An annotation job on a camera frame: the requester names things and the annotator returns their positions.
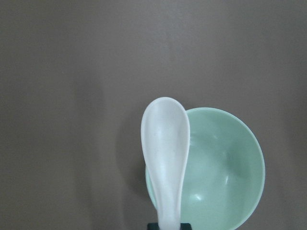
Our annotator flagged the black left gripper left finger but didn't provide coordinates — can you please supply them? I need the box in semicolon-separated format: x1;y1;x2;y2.
147;223;159;230

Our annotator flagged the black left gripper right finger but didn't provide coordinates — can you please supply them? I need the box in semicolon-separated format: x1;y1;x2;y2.
180;223;192;230

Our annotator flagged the white ceramic spoon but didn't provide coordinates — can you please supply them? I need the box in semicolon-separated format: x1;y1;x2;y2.
141;97;190;230

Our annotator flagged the mint green bowl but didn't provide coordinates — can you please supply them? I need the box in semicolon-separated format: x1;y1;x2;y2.
145;107;266;230

